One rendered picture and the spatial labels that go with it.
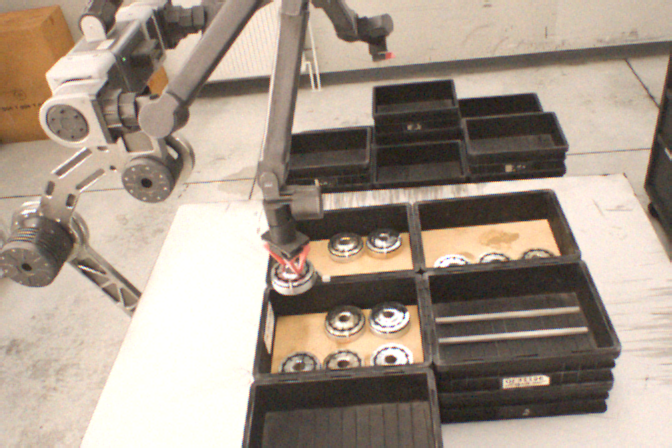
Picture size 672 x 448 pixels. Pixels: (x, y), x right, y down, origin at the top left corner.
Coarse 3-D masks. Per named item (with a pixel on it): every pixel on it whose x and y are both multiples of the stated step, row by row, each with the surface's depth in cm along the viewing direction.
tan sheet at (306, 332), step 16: (288, 320) 167; (304, 320) 167; (320, 320) 166; (416, 320) 162; (288, 336) 163; (304, 336) 162; (320, 336) 162; (368, 336) 160; (416, 336) 157; (288, 352) 159; (320, 352) 158; (368, 352) 156; (416, 352) 154; (272, 368) 155
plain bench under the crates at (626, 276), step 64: (384, 192) 229; (448, 192) 224; (576, 192) 214; (192, 256) 215; (256, 256) 210; (640, 256) 187; (192, 320) 191; (256, 320) 187; (640, 320) 169; (128, 384) 174; (192, 384) 171; (640, 384) 153
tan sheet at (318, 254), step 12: (324, 240) 191; (408, 240) 186; (312, 252) 188; (324, 252) 187; (408, 252) 182; (324, 264) 183; (336, 264) 182; (348, 264) 182; (360, 264) 181; (372, 264) 180; (384, 264) 180; (396, 264) 179; (408, 264) 178
